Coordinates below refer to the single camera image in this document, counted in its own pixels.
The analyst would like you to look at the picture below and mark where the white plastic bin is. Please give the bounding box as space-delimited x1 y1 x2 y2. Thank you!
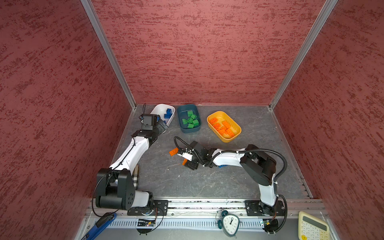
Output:
151 104 176 127

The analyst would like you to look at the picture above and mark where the yellow plastic bin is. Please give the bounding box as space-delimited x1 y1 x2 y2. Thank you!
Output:
207 111 242 143

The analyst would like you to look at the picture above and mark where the teal alarm clock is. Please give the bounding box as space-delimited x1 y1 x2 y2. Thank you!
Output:
216 210 241 239

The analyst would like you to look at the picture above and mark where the plaid pouch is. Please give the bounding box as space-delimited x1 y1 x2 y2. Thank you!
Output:
132 166 140 190

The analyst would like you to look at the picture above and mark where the left circuit board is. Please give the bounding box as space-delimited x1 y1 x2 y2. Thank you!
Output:
138 219 156 228

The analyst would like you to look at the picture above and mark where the circuit board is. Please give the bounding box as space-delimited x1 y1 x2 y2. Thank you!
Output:
138 219 156 228
263 219 279 232

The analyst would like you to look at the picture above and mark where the right circuit board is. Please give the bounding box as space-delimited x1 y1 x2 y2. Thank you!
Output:
263 219 279 232

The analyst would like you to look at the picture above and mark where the dark teal plastic bin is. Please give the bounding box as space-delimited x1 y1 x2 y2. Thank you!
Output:
177 104 202 134

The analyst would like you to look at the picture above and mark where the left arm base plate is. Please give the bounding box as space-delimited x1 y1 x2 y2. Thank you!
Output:
127 200 169 217

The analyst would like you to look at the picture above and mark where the yellow calculator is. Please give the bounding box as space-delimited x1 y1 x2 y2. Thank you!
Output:
298 211 331 240

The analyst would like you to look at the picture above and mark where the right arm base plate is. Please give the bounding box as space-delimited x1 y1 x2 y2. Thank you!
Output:
245 200 286 217

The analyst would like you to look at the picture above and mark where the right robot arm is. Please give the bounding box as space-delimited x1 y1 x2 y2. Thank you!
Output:
170 137 288 216

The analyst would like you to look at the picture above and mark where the aluminium rail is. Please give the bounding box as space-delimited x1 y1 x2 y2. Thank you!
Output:
86 197 326 218

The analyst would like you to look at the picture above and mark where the blue utility knife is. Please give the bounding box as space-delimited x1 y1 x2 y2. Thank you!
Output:
81 213 117 240

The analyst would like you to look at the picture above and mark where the orange lego cluster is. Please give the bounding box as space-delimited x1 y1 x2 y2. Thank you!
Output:
213 123 221 130

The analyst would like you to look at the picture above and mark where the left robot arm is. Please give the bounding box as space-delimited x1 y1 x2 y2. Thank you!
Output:
94 114 168 212

